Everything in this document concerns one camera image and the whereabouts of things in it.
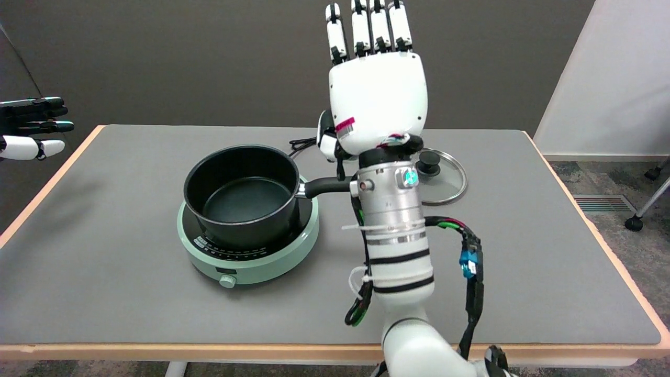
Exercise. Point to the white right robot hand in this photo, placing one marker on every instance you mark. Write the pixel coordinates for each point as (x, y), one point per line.
(377, 94)

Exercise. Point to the white table leg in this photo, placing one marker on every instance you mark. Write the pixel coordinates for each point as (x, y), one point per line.
(175, 369)

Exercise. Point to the glass lid with black knob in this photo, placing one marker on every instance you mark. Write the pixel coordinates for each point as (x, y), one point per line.
(445, 183)

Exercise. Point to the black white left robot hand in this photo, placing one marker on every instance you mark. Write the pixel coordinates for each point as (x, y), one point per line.
(21, 146)

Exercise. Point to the mint green induction cooker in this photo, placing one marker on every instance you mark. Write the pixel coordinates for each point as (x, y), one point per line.
(261, 267)

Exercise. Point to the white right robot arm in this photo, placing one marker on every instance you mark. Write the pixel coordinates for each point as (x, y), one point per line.
(398, 251)

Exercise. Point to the chair base with black casters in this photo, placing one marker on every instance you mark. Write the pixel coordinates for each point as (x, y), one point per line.
(634, 223)

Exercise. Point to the floor vent grille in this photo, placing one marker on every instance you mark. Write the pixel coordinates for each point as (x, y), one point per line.
(602, 204)

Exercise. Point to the grey table mat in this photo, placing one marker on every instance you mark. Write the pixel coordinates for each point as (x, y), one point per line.
(104, 262)

